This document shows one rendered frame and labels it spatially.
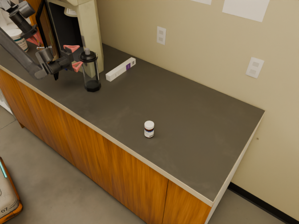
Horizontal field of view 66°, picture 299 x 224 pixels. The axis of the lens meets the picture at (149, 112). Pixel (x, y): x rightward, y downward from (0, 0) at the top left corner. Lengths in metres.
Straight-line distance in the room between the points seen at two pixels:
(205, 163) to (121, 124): 0.48
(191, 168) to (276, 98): 0.67
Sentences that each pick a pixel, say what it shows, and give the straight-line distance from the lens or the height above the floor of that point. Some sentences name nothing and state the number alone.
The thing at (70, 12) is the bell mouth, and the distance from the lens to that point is 1.54.
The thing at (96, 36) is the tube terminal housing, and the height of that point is 1.20.
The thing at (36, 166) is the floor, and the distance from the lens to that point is 2.43.
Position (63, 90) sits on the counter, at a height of 0.94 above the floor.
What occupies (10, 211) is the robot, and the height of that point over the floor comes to 0.14.
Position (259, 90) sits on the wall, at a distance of 1.49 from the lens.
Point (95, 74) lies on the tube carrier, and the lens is 1.43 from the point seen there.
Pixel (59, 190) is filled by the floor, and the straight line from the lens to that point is 2.21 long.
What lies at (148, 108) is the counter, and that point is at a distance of 1.35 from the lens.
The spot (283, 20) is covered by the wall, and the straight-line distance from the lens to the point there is 1.32.
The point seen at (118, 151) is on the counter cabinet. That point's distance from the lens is 1.33.
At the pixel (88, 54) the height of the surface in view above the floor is 1.18.
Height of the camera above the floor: 1.85
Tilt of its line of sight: 43 degrees down
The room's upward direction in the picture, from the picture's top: 1 degrees clockwise
